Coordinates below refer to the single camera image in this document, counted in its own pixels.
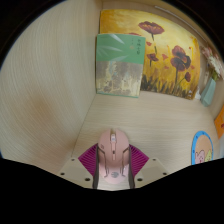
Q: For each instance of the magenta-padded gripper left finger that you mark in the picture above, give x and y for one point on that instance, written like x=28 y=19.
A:
x=87 y=160

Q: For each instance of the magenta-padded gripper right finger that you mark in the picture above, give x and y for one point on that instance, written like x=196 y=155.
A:
x=139 y=160

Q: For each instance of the pink computer mouse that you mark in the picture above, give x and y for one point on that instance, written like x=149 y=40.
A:
x=113 y=150

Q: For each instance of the round blue-rimmed cartoon mouse pad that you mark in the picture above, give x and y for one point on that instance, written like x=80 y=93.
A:
x=202 y=146

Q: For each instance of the green covered book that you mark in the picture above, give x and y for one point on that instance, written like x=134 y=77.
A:
x=120 y=66

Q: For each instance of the pale teal faceted vase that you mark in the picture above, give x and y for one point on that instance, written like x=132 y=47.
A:
x=208 y=93

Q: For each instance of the yellow poppy flower painting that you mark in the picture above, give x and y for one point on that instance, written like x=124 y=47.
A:
x=166 y=50

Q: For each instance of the pink and white flower bouquet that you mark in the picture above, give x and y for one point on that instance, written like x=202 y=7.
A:
x=213 y=65

